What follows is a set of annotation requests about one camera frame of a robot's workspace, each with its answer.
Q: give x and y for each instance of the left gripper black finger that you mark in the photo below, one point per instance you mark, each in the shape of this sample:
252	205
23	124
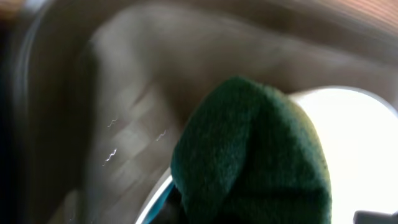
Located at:
365	217

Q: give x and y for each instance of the white plate back stained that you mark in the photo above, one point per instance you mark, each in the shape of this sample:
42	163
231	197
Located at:
358	135

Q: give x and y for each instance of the green yellow sponge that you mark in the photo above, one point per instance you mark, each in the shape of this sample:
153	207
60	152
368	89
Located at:
250	155

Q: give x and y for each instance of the dark brown serving tray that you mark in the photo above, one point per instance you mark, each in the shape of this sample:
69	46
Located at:
98	92

